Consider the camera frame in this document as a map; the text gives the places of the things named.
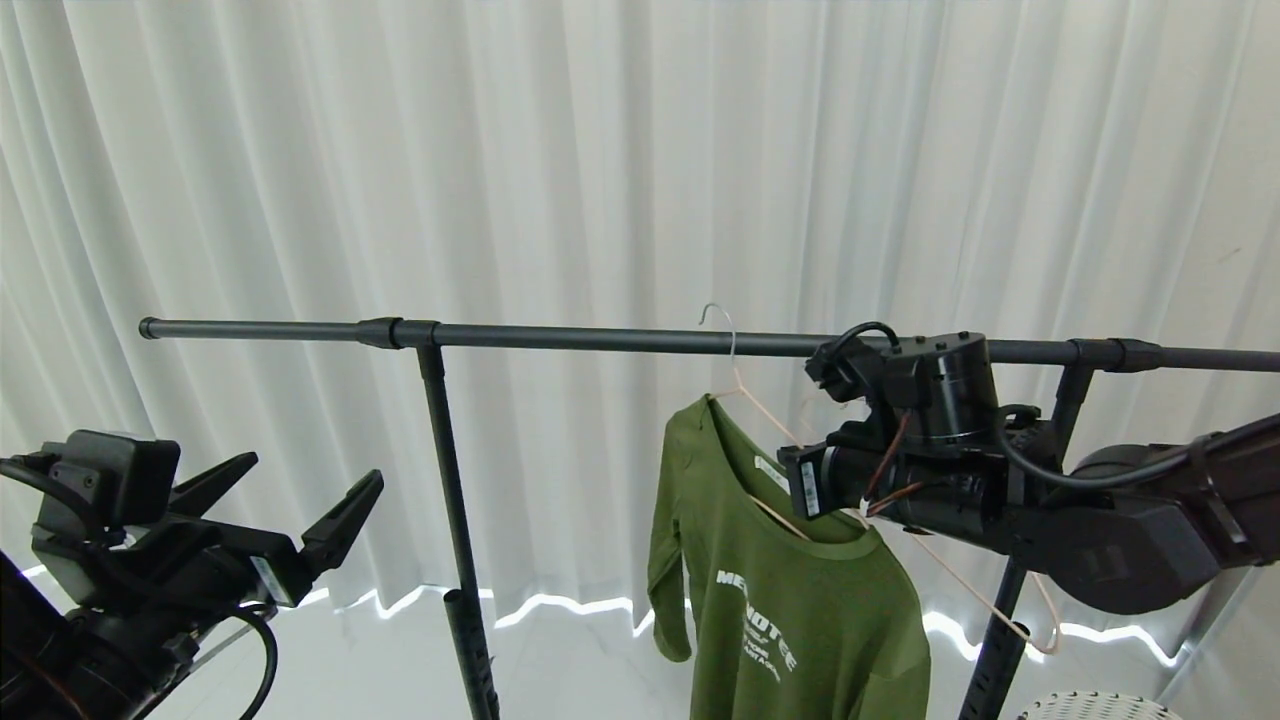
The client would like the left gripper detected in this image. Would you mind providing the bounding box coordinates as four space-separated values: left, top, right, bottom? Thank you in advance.
60 451 385 651

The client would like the pink clothes hanger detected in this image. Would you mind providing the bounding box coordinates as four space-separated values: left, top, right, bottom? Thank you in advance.
698 303 1063 658

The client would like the black cable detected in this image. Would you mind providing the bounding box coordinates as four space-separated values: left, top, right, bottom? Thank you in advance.
826 320 1216 491
0 455 281 720

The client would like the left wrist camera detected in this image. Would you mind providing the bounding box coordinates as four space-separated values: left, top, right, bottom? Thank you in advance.
30 430 183 606

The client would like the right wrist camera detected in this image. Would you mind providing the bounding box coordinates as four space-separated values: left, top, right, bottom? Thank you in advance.
805 338 901 451

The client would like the white curtain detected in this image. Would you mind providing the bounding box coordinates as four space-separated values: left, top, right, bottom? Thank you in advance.
0 0 1280 671

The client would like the white laundry basket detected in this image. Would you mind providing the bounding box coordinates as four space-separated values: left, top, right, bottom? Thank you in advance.
1015 692 1186 720

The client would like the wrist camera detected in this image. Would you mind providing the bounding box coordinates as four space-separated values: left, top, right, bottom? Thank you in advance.
805 338 901 451
30 430 183 606

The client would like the black clothes rack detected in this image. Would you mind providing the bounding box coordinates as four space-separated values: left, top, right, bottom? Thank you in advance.
138 316 1280 720

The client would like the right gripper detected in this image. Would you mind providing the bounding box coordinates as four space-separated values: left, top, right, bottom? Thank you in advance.
777 440 1013 536

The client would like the green printed shirt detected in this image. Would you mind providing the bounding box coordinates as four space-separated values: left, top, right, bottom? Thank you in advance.
647 393 933 720

